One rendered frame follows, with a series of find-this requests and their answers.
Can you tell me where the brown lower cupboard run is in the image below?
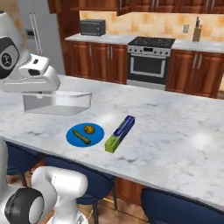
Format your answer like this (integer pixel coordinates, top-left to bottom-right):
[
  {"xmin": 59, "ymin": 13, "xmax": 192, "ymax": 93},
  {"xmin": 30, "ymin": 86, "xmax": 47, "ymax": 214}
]
[
  {"xmin": 165, "ymin": 48, "xmax": 224, "ymax": 99},
  {"xmin": 64, "ymin": 39, "xmax": 129, "ymax": 85}
]

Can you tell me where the grey fridge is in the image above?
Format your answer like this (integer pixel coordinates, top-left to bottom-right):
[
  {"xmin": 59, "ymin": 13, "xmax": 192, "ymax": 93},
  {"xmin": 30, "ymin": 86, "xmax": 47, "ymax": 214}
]
[{"xmin": 17, "ymin": 0, "xmax": 66, "ymax": 75}]

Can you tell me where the dark grey microwave oven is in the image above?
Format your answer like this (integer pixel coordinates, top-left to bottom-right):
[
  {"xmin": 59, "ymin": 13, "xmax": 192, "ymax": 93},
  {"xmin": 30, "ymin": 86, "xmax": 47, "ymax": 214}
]
[{"xmin": 79, "ymin": 18, "xmax": 107, "ymax": 38}]

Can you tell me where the dark blue stool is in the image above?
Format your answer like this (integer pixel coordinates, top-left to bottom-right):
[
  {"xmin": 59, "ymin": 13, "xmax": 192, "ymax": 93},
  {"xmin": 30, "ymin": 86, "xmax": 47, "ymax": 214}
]
[
  {"xmin": 5, "ymin": 142, "xmax": 45, "ymax": 187},
  {"xmin": 43, "ymin": 155, "xmax": 119, "ymax": 224},
  {"xmin": 140, "ymin": 187, "xmax": 224, "ymax": 224}
]

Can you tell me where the wooden knife block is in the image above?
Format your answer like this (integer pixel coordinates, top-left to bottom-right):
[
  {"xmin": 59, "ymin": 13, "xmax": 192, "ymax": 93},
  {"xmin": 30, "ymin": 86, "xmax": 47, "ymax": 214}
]
[{"xmin": 192, "ymin": 16, "xmax": 204, "ymax": 45}]

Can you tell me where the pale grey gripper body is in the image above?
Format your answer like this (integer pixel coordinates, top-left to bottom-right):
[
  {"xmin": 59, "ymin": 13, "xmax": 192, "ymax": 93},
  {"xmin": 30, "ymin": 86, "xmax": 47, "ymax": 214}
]
[{"xmin": 1, "ymin": 66, "xmax": 62, "ymax": 95}]

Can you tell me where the brown upper cupboard run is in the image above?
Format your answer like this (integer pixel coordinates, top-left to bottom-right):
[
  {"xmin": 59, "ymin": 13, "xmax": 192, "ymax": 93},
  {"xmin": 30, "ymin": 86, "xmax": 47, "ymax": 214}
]
[{"xmin": 47, "ymin": 0, "xmax": 224, "ymax": 17}]

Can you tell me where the blue round plate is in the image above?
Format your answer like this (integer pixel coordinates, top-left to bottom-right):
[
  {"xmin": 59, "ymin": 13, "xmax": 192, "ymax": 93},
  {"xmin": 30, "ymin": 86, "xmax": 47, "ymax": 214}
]
[{"xmin": 66, "ymin": 122, "xmax": 106, "ymax": 149}]

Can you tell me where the steel oven with hob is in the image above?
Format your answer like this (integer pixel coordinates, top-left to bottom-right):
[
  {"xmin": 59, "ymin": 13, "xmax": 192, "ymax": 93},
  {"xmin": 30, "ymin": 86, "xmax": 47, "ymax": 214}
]
[{"xmin": 126, "ymin": 36, "xmax": 177, "ymax": 91}]

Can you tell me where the clear tupperware container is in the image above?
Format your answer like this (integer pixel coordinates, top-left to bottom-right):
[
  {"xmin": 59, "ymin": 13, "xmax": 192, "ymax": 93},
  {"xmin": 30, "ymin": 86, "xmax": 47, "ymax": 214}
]
[{"xmin": 22, "ymin": 90, "xmax": 94, "ymax": 116}]

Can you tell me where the green blue aluminum foil box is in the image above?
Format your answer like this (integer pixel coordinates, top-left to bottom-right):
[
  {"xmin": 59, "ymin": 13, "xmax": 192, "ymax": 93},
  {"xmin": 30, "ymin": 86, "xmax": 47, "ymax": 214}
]
[{"xmin": 104, "ymin": 115, "xmax": 137, "ymax": 154}]

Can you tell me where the brown cupboard run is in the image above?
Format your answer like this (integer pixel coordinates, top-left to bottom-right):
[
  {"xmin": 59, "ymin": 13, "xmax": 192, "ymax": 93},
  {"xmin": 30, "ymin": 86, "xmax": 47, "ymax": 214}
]
[
  {"xmin": 47, "ymin": 0, "xmax": 224, "ymax": 17},
  {"xmin": 165, "ymin": 48, "xmax": 224, "ymax": 99},
  {"xmin": 64, "ymin": 39, "xmax": 129, "ymax": 85}
]

